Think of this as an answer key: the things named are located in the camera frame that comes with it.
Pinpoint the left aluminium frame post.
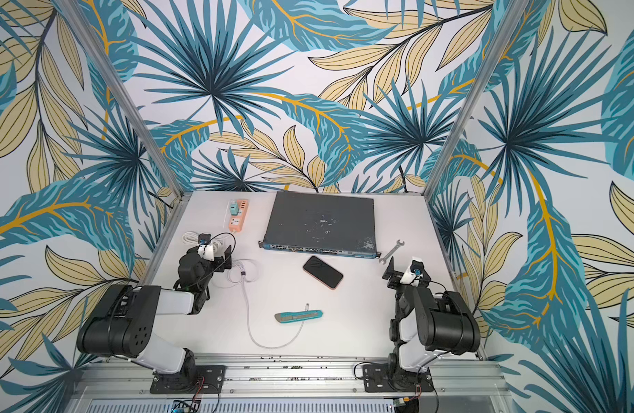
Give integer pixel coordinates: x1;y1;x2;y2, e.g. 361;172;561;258
56;0;184;198

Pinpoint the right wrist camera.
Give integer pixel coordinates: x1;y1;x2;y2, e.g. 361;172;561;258
399;260;426;287

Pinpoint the grey blue network switch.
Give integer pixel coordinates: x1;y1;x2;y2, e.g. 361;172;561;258
258;192;380;259

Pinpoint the white charging cable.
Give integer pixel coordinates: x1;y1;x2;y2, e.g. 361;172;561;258
213;257;312;350

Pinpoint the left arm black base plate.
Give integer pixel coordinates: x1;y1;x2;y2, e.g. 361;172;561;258
150;365;227;395

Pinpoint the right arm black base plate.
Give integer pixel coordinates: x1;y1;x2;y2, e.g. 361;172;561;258
355;362;434;393

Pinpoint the black phone pink case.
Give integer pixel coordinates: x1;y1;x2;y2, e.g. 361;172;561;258
302;256;344;289

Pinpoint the orange power strip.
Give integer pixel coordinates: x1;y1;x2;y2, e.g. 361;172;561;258
227;199;249;232

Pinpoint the right aluminium frame post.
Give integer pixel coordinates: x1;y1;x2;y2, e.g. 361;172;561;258
423;1;528;203

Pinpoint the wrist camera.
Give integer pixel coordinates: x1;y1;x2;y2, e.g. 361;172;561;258
197;233;215;262
399;260;426;287

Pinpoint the aluminium front rail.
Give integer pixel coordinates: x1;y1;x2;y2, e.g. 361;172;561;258
71;354;511;402

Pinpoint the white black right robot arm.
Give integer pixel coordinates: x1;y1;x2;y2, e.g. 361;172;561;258
380;258;481;391

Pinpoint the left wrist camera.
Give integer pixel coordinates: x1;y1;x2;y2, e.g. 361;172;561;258
197;233;215;262

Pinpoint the aluminium frame post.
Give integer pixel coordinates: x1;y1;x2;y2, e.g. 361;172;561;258
56;0;184;198
423;1;528;203

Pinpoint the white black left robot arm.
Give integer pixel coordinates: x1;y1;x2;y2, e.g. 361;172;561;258
77;244;234;394

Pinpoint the silver open-end wrench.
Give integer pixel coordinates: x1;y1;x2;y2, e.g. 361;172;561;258
379;239;406;264

